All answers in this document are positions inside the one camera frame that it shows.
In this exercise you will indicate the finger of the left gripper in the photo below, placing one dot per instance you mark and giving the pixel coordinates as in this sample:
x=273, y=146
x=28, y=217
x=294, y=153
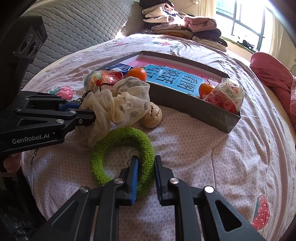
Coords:
x=22, y=123
x=44, y=101

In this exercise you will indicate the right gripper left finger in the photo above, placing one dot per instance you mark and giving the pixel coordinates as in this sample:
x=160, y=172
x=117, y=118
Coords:
x=93, y=214

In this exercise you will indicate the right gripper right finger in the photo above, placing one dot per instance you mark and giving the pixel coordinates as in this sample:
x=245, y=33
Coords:
x=200, y=213

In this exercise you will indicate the cream mesh drawstring bag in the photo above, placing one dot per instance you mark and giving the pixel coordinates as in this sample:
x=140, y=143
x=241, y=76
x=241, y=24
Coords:
x=124, y=104

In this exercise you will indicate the blue snack packet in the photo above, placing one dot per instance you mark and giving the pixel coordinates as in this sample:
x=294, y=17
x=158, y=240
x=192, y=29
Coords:
x=119, y=67

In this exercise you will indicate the red white snack bag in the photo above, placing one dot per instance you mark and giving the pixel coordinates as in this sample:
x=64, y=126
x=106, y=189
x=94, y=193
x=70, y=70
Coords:
x=228, y=95

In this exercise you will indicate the orange mandarin with stem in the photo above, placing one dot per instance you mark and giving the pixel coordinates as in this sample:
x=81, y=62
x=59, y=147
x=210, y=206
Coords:
x=205, y=88

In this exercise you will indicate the grey quilted headboard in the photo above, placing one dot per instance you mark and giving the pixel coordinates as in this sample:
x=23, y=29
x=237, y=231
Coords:
x=73, y=25

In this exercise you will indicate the round blue red snack bag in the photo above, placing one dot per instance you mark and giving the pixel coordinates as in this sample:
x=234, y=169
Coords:
x=101, y=79

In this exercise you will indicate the pink strawberry print bedsheet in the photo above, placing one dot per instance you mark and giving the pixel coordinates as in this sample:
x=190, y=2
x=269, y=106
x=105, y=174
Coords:
x=253, y=166

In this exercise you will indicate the pink blue children's book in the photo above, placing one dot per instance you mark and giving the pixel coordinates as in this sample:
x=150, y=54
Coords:
x=174, y=76

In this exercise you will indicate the shallow grey cardboard box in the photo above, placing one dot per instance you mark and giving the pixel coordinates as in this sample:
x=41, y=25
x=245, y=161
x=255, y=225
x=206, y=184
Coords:
x=185, y=103

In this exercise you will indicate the pile of folded clothes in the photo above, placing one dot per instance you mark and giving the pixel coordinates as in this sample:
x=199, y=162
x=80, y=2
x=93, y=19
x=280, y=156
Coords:
x=162, y=18

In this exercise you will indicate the pink quilted comforter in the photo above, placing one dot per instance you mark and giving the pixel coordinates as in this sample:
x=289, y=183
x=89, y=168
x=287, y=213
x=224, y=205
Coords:
x=273, y=74

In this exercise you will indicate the cream curtain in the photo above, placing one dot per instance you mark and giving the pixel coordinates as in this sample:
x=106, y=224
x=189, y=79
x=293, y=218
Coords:
x=207, y=8

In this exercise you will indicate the dark framed window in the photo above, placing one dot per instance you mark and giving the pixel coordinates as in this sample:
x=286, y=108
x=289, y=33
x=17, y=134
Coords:
x=244, y=20

